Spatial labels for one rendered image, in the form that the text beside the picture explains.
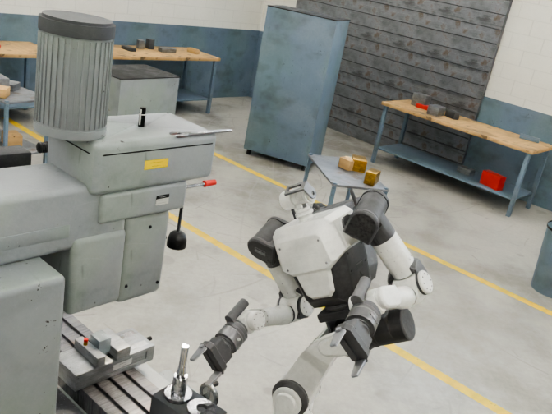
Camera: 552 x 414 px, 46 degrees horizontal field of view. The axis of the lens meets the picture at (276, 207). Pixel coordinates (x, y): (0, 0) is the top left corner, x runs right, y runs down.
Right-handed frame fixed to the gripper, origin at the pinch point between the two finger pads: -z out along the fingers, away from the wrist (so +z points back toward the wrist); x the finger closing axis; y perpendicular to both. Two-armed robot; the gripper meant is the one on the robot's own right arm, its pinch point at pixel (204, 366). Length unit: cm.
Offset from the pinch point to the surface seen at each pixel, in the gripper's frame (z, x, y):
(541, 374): 251, -242, -27
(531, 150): 608, -231, -132
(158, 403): -14.7, -3.3, -11.2
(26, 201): -19, 75, -2
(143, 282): 8.2, 27.8, -19.8
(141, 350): 9, -5, -49
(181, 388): -8.4, -2.3, -5.2
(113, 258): -0.7, 43.7, -12.0
